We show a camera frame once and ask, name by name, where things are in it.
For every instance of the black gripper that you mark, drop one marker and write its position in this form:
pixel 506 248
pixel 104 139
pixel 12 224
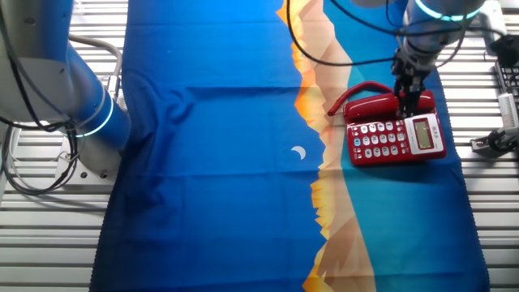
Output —
pixel 409 73

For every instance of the grey flat device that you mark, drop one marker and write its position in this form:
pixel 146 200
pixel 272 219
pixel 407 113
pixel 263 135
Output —
pixel 510 4

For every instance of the blue landscape print cloth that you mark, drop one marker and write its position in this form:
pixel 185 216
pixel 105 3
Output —
pixel 223 182

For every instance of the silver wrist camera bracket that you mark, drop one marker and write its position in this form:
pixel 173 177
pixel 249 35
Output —
pixel 492 16

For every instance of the red telephone base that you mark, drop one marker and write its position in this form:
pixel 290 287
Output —
pixel 381 142

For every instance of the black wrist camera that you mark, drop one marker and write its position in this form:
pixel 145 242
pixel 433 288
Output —
pixel 507 50

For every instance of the black camera clamp mount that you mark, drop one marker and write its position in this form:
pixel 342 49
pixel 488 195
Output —
pixel 496 142

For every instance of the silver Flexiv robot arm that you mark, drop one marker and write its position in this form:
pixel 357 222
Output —
pixel 40 81

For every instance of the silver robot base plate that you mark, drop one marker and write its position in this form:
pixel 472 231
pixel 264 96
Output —
pixel 89 178

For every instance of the red telephone handset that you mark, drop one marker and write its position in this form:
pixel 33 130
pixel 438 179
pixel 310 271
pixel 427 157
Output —
pixel 365 107

